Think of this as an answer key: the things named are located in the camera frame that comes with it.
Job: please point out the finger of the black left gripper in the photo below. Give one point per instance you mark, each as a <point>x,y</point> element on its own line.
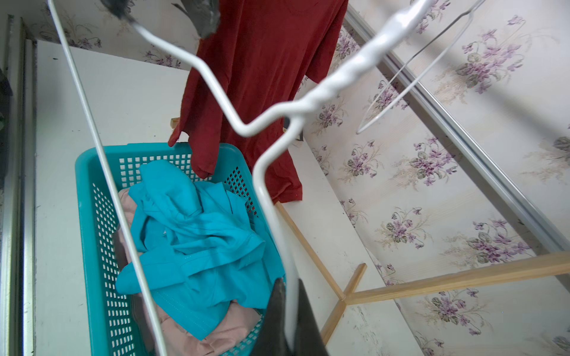
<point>119,8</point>
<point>205,15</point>

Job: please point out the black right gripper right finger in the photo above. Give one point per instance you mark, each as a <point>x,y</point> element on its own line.
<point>308,340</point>

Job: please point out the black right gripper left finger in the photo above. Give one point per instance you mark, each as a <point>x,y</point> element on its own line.
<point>271,339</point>

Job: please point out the dark red t-shirt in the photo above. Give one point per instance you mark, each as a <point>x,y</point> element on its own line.
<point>260,54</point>

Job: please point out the pink t-shirt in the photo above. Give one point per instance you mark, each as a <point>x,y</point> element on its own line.
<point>211,332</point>

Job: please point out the teal t-shirt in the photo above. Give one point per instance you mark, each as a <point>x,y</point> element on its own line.
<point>196,243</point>

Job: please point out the white hanger of teal shirt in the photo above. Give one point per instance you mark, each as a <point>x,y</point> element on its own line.
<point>395,29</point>

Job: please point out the teal perforated plastic basket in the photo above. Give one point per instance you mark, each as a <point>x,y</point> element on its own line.
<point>113,327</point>

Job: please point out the wooden clothes rack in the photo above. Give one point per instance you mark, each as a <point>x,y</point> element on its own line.
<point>417,215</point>

